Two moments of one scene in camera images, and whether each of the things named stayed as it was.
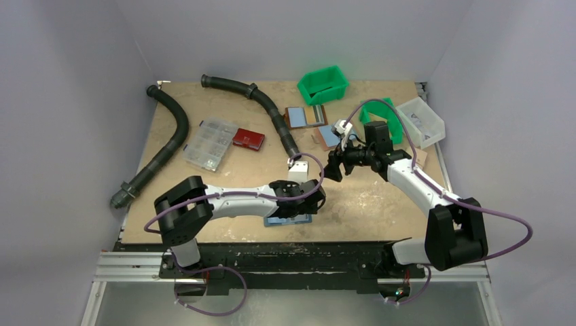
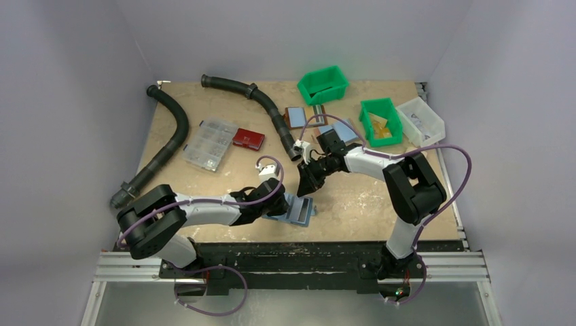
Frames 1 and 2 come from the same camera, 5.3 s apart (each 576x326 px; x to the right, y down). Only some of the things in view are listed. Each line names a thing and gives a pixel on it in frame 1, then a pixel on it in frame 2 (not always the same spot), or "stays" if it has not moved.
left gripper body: x=308 y=205 -> x=279 y=205
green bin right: x=386 y=108 stays
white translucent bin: x=424 y=125 stays
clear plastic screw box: x=209 y=143 stays
